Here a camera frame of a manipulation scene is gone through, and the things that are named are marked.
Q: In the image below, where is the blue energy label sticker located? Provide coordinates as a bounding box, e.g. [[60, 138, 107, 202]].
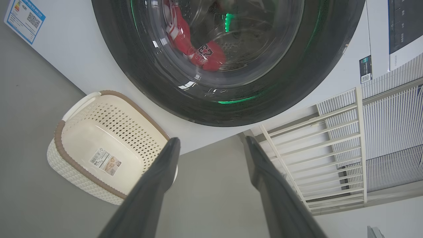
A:
[[4, 0, 46, 45]]

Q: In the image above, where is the white front-load washing machine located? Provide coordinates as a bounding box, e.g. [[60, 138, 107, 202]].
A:
[[3, 0, 373, 155]]

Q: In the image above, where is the cream plastic laundry basket brown rim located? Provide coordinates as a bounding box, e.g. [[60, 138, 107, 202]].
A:
[[46, 90, 179, 205]]

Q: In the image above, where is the small dark QR code sticker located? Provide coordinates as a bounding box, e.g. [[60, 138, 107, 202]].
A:
[[359, 55, 373, 84]]

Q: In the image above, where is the red jersey with number print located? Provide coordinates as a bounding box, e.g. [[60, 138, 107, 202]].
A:
[[188, 41, 227, 71]]

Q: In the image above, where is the white appliance with dark panel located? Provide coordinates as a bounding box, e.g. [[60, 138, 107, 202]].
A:
[[366, 0, 423, 71]]

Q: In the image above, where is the black round machine door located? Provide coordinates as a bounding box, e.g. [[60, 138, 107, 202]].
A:
[[91, 0, 365, 128]]

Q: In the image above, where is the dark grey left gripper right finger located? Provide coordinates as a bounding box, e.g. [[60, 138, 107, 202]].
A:
[[244, 135, 328, 238]]

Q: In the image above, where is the paper product label sticker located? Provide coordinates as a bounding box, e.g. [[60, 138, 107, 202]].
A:
[[89, 149, 122, 176]]

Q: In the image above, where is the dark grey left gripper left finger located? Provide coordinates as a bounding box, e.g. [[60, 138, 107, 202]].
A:
[[97, 137, 181, 238]]

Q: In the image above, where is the red and white garment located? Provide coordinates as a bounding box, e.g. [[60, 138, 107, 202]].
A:
[[164, 0, 195, 55]]

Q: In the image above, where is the white wire rack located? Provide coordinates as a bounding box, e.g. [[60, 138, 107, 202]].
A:
[[251, 53, 423, 215]]

